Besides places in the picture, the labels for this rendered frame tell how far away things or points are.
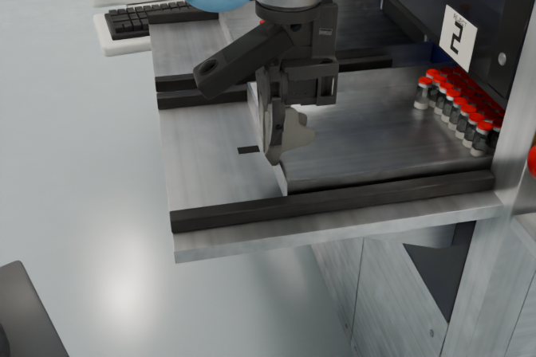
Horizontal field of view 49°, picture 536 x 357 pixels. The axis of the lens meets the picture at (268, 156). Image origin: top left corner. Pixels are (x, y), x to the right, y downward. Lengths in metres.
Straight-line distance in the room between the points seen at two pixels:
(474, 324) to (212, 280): 1.08
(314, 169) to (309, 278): 1.09
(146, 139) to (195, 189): 1.75
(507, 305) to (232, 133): 0.45
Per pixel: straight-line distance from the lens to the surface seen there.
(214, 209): 0.69
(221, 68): 0.65
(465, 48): 0.82
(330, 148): 0.82
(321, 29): 0.66
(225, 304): 1.79
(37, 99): 2.93
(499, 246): 0.81
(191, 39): 1.15
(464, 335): 0.95
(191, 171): 0.79
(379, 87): 0.98
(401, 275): 1.14
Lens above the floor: 1.34
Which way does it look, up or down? 35 degrees down
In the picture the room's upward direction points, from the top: straight up
